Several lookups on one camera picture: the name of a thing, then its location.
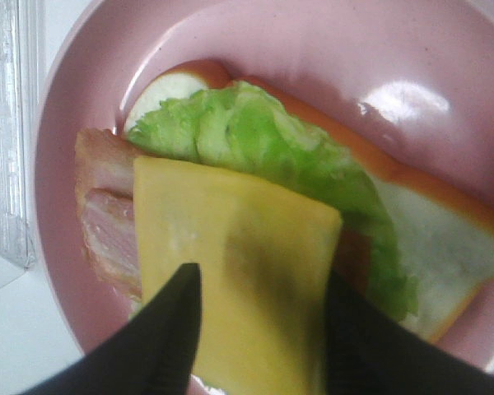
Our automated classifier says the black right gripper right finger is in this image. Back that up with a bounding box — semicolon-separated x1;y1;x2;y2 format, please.
325;271;494;394

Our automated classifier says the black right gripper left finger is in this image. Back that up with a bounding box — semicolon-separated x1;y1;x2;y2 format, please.
27;263;201;394

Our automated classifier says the dark brown bacon strip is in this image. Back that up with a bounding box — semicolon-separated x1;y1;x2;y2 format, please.
333;228;371;295

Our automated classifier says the bread slice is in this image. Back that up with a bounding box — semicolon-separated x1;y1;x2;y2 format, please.
123;61;494;342

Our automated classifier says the yellow cheese slice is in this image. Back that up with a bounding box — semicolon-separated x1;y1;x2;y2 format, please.
133;156;342;394

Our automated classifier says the pink bacon strip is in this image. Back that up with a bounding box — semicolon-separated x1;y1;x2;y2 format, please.
75;128;143;300

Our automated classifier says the green lettuce leaf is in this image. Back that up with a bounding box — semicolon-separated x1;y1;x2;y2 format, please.
126;81;419;321

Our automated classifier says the left clear plastic tray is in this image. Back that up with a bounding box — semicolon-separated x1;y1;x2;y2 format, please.
0;1;44;269

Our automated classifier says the pink round plate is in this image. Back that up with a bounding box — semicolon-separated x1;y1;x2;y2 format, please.
35;1;494;375

